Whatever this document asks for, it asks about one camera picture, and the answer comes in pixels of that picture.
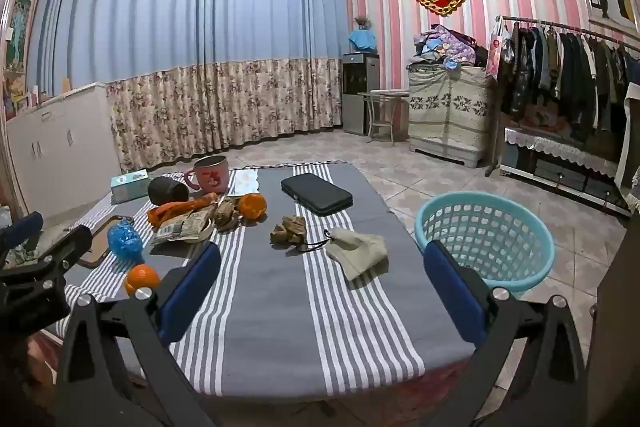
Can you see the small side table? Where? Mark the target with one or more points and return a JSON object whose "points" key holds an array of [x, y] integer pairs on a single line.
{"points": [[382, 94]]}

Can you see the small potted plant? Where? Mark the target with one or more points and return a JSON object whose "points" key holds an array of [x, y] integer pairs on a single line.
{"points": [[363, 23]]}

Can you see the pink hanging bag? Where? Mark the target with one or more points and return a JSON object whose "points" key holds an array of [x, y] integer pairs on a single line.
{"points": [[493, 54]]}

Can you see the colourful wall poster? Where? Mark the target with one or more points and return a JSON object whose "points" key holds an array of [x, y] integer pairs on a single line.
{"points": [[17, 32]]}

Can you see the small dark cabinet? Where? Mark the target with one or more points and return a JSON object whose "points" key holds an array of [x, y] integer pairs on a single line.
{"points": [[357, 97]]}

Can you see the black cup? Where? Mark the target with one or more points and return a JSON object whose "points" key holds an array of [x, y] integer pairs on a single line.
{"points": [[167, 192]]}

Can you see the dark brown cabinet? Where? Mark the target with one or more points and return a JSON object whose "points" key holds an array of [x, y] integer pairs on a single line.
{"points": [[620, 332]]}

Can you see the cloth covered cabinet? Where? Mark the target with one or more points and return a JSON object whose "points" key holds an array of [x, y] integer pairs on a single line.
{"points": [[450, 112]]}

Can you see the light blue plastic basket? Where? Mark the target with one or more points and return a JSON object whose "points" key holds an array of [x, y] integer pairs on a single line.
{"points": [[520, 272]]}

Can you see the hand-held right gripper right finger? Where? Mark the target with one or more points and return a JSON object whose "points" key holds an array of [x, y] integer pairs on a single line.
{"points": [[455, 294]]}

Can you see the brown paper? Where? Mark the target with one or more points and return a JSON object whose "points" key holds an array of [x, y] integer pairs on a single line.
{"points": [[290, 229], [227, 213]]}

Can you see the blue plastic bag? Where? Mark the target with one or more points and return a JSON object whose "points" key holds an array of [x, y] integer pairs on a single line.
{"points": [[122, 241]]}

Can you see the metal clothes rack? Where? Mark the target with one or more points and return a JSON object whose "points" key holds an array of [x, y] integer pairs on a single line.
{"points": [[494, 147]]}

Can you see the orange bottle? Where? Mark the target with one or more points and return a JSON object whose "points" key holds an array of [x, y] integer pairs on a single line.
{"points": [[175, 210]]}

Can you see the white cabinet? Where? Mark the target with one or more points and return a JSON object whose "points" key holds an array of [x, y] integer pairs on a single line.
{"points": [[60, 132]]}

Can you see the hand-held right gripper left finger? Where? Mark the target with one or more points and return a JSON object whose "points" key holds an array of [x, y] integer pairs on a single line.
{"points": [[190, 289]]}

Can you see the low cabinet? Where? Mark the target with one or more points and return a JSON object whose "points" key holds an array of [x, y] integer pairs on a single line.
{"points": [[560, 174]]}

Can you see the grey patterned cloth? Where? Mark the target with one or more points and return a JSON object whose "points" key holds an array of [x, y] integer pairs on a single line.
{"points": [[636, 189]]}

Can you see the printed paper packet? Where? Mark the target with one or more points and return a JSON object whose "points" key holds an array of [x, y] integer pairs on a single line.
{"points": [[184, 228]]}

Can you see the brown phone case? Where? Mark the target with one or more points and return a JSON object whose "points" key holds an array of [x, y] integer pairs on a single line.
{"points": [[97, 243]]}

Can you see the row of hanging clothes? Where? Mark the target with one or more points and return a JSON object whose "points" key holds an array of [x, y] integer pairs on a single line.
{"points": [[565, 72]]}

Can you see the teal tissue box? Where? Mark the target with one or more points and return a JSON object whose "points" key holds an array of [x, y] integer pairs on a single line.
{"points": [[127, 187]]}

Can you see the grey striped cloth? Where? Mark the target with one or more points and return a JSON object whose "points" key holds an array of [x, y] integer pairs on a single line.
{"points": [[280, 307]]}

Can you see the white paper card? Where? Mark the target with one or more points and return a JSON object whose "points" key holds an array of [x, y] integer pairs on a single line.
{"points": [[245, 181]]}

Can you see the white edged cloth cover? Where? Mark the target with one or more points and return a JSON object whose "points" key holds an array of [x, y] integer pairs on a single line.
{"points": [[627, 132]]}

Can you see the tangerine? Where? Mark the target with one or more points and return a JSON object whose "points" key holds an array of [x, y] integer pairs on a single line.
{"points": [[144, 278], [252, 206]]}

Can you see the blue floral curtain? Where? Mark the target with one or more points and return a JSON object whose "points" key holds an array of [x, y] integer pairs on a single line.
{"points": [[200, 32]]}

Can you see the pile of clothes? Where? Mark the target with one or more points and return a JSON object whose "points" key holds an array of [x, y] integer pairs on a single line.
{"points": [[450, 47]]}

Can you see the white lace cloth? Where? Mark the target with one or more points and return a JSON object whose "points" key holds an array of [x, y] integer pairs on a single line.
{"points": [[555, 147]]}

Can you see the pink mug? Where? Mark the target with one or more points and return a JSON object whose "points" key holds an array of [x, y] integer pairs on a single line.
{"points": [[212, 177]]}

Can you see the black zip case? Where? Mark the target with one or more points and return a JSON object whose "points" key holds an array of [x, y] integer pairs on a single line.
{"points": [[315, 194]]}

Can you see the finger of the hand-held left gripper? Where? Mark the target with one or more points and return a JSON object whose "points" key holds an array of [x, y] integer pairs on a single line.
{"points": [[20, 228], [62, 247]]}

